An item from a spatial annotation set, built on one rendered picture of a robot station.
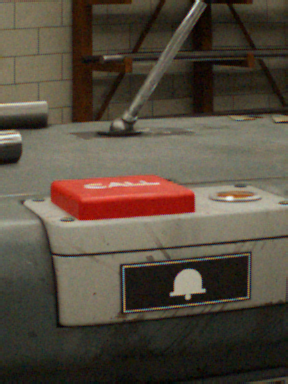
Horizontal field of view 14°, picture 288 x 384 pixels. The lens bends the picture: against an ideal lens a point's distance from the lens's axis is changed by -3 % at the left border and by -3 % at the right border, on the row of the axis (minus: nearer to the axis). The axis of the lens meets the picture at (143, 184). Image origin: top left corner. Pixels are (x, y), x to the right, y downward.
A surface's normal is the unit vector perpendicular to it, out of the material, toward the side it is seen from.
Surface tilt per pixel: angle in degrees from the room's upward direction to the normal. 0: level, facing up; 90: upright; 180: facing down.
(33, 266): 71
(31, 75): 90
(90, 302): 90
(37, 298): 90
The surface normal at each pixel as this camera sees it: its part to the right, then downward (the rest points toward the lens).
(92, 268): 0.32, 0.14
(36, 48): 0.58, 0.12
